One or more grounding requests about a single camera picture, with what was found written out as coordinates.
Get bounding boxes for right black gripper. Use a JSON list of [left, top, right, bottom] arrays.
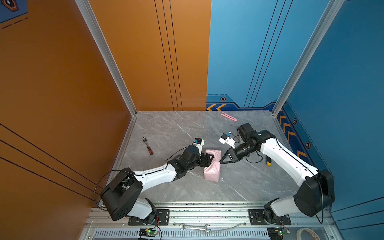
[[218, 141, 256, 163]]

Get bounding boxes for pink wrapping paper sheet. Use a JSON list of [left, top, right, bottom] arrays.
[[204, 150, 222, 183]]

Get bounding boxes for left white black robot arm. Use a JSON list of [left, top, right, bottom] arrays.
[[100, 145, 214, 224]]

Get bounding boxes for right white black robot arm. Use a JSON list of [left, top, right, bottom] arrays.
[[220, 130, 335, 225]]

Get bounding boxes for pink scissors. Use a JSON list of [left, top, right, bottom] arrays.
[[220, 112, 237, 122]]

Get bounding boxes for right green circuit board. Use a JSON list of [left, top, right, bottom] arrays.
[[267, 229, 284, 240]]

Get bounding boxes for green circuit board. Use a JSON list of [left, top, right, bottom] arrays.
[[267, 229, 284, 240], [138, 229, 159, 240]]

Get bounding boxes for left green circuit board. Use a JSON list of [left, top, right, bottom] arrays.
[[138, 229, 159, 240]]

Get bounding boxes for white tape roll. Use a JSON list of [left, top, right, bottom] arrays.
[[297, 228, 320, 240]]

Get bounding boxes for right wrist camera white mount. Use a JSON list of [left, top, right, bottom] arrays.
[[218, 122, 259, 149]]

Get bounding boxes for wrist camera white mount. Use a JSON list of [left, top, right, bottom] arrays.
[[218, 122, 259, 149], [193, 138, 205, 154]]

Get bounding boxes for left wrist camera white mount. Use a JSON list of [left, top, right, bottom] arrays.
[[193, 138, 205, 154]]

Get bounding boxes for red handled ratchet tool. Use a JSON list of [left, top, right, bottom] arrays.
[[143, 137, 154, 155]]

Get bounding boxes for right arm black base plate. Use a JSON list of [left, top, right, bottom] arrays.
[[248, 209, 292, 226]]

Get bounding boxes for silver wrench on rail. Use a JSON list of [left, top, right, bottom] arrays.
[[180, 224, 211, 233]]

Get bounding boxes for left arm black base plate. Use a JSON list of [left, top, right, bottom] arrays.
[[128, 209, 170, 226]]

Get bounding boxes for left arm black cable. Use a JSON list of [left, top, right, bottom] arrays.
[[93, 169, 136, 208]]

